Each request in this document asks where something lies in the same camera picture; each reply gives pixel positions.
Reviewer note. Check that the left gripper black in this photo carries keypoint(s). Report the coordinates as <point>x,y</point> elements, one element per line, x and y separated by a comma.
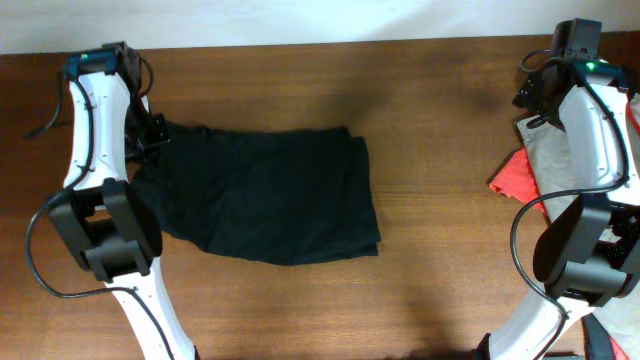
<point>161,136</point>

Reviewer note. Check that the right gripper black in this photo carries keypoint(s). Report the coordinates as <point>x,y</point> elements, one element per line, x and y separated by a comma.
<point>529,97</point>

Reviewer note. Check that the black shorts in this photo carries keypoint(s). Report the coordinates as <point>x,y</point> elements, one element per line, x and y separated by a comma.
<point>284,198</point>

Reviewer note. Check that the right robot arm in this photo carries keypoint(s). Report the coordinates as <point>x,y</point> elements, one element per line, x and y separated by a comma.
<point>589,254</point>

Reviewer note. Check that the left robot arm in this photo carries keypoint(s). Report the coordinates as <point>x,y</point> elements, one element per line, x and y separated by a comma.
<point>107,229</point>

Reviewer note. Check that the grey khaki shorts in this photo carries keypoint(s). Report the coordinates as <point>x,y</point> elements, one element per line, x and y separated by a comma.
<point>548,152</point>

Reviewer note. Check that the red shirt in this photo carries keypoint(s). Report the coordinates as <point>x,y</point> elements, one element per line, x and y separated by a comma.
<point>515,177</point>

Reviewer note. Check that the dark garment bottom right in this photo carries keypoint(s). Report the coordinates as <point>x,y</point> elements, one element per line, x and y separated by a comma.
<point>597,340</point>

